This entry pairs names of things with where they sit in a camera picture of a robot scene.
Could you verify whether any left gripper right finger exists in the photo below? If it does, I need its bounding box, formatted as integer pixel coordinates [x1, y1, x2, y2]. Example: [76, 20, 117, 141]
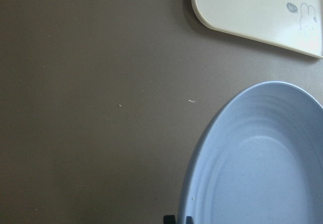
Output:
[185, 216, 193, 224]

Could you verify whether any cream rabbit tray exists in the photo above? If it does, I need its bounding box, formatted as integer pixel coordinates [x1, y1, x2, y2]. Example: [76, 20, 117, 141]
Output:
[191, 0, 322, 59]

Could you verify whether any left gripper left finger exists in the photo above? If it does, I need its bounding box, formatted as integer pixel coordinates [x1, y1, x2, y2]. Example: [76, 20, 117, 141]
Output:
[163, 215, 176, 224]

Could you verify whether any blue plate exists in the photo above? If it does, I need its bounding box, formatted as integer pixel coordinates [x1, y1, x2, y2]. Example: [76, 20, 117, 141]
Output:
[178, 81, 322, 223]

